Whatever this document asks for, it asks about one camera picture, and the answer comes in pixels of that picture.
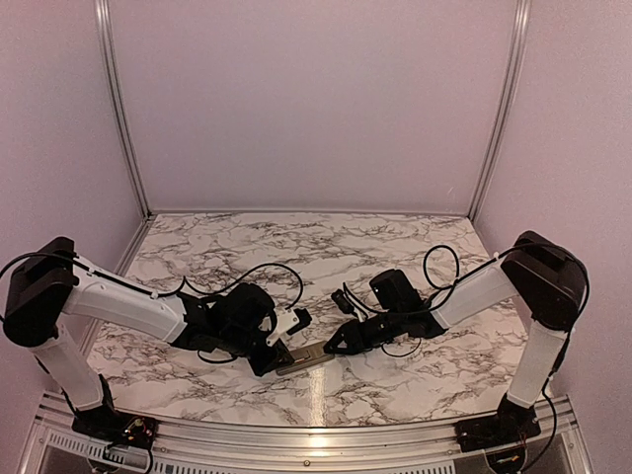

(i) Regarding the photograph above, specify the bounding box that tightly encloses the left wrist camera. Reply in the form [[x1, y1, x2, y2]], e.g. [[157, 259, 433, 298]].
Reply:
[[266, 308, 312, 347]]

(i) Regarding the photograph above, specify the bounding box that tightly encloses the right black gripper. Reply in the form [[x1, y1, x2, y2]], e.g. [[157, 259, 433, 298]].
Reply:
[[323, 307, 406, 356]]

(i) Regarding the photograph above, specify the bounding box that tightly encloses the aluminium corner post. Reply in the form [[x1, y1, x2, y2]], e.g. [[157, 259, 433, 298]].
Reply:
[[94, 0, 152, 220], [467, 0, 532, 223]]

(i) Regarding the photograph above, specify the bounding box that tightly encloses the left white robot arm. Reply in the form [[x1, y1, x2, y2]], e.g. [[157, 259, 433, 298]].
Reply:
[[1, 237, 303, 439]]

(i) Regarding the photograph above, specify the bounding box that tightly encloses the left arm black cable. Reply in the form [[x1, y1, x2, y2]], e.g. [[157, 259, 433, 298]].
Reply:
[[0, 251, 306, 364]]

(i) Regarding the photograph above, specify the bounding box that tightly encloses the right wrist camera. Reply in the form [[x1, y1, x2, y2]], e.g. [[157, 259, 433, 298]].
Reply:
[[331, 289, 367, 322]]

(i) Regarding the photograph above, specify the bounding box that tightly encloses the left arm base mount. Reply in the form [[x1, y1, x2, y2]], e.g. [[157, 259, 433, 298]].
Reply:
[[66, 375, 158, 450]]

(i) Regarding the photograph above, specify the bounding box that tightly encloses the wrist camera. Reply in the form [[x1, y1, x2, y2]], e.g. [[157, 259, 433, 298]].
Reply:
[[266, 308, 312, 347], [331, 289, 367, 322]]

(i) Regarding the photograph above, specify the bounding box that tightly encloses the right aluminium corner post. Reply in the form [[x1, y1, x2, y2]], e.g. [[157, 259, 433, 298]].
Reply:
[[467, 0, 532, 223]]

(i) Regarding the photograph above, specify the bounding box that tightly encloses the grey white remote control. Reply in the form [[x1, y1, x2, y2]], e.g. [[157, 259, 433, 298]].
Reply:
[[276, 341, 335, 376]]

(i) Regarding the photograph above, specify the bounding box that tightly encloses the left aluminium corner post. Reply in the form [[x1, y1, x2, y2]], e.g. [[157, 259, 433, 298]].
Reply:
[[94, 0, 152, 220]]

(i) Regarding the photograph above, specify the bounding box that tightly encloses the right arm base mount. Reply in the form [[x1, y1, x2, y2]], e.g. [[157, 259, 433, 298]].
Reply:
[[455, 395, 541, 452]]

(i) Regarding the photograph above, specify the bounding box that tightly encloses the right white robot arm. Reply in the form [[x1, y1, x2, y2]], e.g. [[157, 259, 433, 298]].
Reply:
[[324, 231, 591, 442]]

